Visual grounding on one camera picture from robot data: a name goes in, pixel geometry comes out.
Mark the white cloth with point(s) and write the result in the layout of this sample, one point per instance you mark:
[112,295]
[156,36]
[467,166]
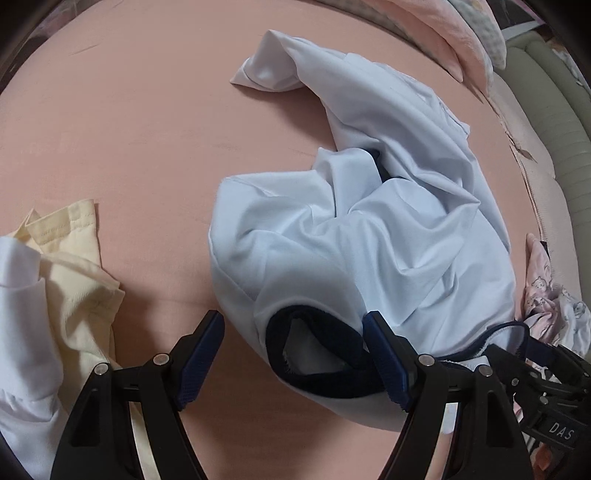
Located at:
[18,300]

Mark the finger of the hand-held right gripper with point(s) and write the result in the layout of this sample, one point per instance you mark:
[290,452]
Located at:
[512,378]
[568,369]

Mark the pink folded quilt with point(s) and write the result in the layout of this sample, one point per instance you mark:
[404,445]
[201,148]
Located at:
[438,37]

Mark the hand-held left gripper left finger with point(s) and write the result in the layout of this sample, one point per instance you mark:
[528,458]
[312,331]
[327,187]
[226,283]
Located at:
[198,364]

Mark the checked white pillow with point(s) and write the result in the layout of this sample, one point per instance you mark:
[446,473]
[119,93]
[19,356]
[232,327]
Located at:
[531,152]

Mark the cream shirt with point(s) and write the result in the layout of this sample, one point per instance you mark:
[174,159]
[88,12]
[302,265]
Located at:
[78,286]

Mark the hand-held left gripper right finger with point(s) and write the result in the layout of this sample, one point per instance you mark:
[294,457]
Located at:
[388,364]

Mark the white T-shirt navy trim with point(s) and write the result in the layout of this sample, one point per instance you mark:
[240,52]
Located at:
[369,240]

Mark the pink bed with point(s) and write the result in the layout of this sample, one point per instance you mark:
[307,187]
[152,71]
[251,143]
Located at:
[138,138]

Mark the grey padded headboard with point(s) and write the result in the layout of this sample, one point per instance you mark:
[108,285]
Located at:
[563,115]

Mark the pink printed pajamas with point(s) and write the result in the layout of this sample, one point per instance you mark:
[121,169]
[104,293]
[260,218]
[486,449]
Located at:
[538,286]

